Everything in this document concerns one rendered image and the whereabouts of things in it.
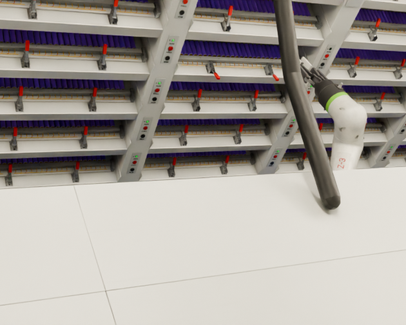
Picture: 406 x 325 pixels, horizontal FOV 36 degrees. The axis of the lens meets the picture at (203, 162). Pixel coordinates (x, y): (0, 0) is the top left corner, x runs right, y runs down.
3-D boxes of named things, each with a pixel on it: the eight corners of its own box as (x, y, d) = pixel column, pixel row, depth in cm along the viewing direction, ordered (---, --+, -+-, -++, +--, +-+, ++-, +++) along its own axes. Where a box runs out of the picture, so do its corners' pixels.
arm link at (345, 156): (351, 201, 196) (316, 195, 199) (348, 224, 204) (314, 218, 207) (367, 124, 219) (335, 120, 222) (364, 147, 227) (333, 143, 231)
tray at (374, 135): (382, 146, 321) (399, 132, 310) (284, 149, 294) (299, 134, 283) (368, 111, 329) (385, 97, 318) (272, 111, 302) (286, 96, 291)
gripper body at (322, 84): (342, 87, 222) (329, 73, 229) (325, 82, 218) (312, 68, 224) (331, 104, 226) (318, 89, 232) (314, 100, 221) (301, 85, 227)
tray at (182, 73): (299, 84, 265) (312, 71, 257) (169, 81, 237) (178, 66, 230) (286, 45, 273) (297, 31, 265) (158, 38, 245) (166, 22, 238)
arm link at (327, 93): (319, 113, 218) (338, 117, 223) (338, 86, 212) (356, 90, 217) (310, 103, 222) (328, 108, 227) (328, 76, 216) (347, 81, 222)
